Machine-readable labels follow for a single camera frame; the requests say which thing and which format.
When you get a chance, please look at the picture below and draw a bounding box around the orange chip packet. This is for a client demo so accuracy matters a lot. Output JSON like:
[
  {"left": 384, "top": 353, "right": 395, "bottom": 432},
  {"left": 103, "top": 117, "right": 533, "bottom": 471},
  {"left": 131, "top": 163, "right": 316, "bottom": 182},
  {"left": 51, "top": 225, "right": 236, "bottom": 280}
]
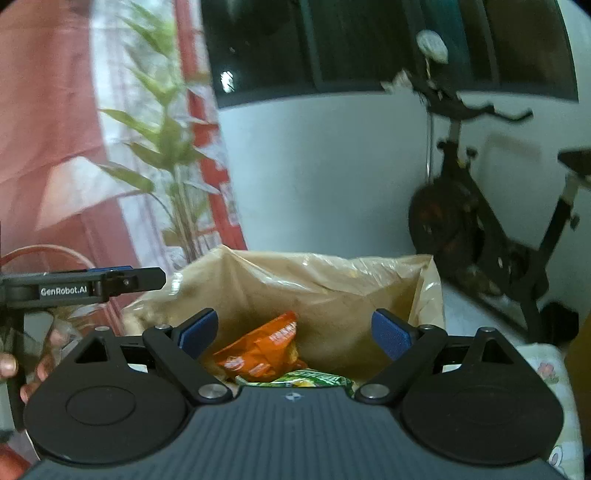
[{"left": 212, "top": 311, "right": 308, "bottom": 382}]

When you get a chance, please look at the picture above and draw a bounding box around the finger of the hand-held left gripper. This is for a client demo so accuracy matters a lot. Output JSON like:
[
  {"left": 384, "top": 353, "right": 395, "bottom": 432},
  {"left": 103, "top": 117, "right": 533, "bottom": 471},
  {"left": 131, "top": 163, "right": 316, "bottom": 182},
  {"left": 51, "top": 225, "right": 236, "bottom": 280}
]
[{"left": 88, "top": 266, "right": 167, "bottom": 297}]

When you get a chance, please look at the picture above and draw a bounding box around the green patterned snack packet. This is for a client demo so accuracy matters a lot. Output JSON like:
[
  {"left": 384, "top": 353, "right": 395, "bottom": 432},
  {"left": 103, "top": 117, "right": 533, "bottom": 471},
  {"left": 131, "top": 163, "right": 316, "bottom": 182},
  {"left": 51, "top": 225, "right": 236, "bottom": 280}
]
[{"left": 235, "top": 368, "right": 357, "bottom": 398}]

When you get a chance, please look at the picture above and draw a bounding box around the person's left hand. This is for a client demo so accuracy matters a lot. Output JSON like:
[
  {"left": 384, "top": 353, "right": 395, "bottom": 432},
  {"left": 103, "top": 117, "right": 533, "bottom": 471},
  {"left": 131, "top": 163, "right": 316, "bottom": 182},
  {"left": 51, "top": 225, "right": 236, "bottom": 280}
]
[{"left": 0, "top": 324, "right": 70, "bottom": 402}]

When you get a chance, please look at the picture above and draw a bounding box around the brown paper bag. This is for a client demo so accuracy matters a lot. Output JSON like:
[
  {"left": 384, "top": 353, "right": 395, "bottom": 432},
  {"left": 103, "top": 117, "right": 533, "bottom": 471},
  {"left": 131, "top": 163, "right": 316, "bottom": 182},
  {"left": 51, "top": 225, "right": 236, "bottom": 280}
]
[{"left": 121, "top": 244, "right": 446, "bottom": 398}]

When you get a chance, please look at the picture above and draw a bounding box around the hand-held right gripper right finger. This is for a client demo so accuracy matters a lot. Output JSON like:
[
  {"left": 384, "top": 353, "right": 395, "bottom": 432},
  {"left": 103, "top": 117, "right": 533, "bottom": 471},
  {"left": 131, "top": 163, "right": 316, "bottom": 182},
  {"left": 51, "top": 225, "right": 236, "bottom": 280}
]
[{"left": 353, "top": 308, "right": 527, "bottom": 405}]

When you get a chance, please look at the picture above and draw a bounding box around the red and white curtain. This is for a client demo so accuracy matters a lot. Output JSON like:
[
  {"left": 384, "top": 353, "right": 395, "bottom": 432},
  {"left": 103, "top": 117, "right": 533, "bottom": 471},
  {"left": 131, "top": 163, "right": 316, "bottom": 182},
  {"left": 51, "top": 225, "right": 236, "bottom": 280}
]
[{"left": 0, "top": 0, "right": 247, "bottom": 324}]

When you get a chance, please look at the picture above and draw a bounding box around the checked printed tablecloth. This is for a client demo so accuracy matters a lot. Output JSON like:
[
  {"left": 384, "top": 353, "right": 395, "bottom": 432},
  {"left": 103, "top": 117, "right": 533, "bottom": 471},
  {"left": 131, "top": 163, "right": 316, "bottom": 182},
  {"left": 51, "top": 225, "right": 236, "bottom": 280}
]
[{"left": 524, "top": 344, "right": 583, "bottom": 480}]

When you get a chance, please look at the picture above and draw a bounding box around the brown cardboard box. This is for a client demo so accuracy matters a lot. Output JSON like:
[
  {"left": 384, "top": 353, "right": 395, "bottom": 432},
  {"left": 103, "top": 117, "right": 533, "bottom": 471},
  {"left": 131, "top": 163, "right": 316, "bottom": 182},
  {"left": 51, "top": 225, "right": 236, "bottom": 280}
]
[{"left": 567, "top": 313, "right": 591, "bottom": 418}]

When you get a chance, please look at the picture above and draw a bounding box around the red cable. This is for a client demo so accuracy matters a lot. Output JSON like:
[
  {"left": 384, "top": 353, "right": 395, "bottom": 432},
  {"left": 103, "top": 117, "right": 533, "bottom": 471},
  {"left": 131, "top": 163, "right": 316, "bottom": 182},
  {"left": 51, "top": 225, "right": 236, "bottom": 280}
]
[{"left": 0, "top": 244, "right": 90, "bottom": 275}]

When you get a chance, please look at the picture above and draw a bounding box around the green leafy plant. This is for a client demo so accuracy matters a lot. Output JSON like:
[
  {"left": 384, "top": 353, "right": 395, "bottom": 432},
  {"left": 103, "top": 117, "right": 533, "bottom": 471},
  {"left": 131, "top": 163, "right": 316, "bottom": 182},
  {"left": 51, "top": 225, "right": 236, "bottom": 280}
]
[{"left": 96, "top": 0, "right": 234, "bottom": 273}]

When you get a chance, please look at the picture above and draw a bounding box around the black exercise bike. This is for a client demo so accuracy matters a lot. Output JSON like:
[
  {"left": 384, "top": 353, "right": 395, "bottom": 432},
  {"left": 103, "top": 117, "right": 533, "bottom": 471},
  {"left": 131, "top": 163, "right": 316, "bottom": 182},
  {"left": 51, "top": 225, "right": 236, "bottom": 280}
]
[{"left": 381, "top": 69, "right": 591, "bottom": 344}]

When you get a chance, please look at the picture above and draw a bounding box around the beige cloth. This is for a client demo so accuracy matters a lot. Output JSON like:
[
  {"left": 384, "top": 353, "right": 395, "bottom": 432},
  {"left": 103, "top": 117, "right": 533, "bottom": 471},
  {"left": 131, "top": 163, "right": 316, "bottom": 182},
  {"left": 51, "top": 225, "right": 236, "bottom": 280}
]
[{"left": 381, "top": 69, "right": 417, "bottom": 95}]

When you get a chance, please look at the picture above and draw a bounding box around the dark glass window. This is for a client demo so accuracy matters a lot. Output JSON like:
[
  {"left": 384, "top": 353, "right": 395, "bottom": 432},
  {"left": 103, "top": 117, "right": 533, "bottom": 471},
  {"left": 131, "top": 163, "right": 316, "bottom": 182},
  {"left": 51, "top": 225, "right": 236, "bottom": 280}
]
[{"left": 201, "top": 0, "right": 581, "bottom": 110}]

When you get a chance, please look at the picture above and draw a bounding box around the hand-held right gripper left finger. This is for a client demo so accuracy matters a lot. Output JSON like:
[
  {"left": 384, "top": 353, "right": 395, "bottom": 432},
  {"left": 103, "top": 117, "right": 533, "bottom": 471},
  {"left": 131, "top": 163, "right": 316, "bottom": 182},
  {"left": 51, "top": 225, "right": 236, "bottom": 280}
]
[{"left": 55, "top": 308, "right": 234, "bottom": 407}]

